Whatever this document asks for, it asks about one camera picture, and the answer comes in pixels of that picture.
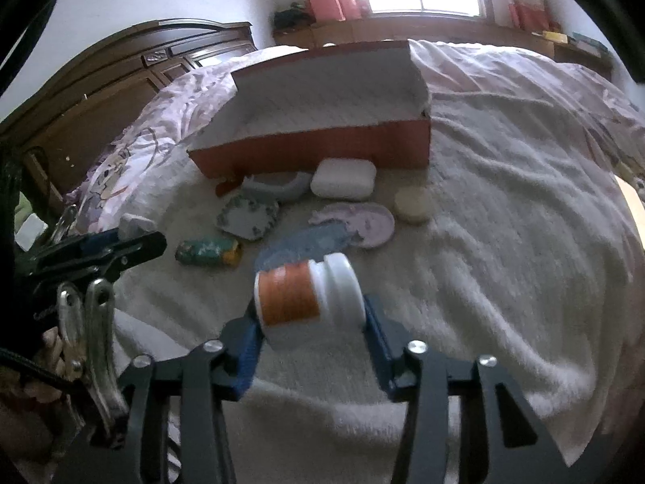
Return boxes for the white orange pill bottle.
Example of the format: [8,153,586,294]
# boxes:
[254,252,366,351]

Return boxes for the floral hexagonal dish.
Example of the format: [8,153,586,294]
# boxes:
[215,194,280,242]

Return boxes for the blue lid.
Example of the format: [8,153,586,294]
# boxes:
[254,221,362,272]

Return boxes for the grey curved plastic part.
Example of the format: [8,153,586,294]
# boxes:
[241,171,313,203]

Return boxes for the pink oval plate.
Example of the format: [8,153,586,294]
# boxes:
[308,202,396,249]

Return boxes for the white rounded plastic case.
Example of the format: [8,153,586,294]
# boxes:
[310,159,377,201]

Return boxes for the operator hand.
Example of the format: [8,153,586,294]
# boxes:
[22,327,66,404]

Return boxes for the dark wooden headboard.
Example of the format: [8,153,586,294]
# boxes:
[1,19,256,209]

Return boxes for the small red toy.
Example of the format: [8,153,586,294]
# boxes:
[214,177,244,198]

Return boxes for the pink cartoon bed sheet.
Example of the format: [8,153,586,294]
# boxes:
[68,40,644,234]

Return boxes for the white fluffy blanket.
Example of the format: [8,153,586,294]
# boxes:
[107,79,645,484]

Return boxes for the round cream tin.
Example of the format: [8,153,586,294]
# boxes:
[393,186,433,224]

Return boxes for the red cardboard shoe box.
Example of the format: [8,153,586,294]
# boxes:
[188,40,431,179]

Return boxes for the dark bag on bench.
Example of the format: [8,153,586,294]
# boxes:
[272,2,316,31]

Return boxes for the wooden window bench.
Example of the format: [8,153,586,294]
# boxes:
[273,14,613,80]

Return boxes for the books on bench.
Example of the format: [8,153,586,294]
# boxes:
[540,31,609,58]

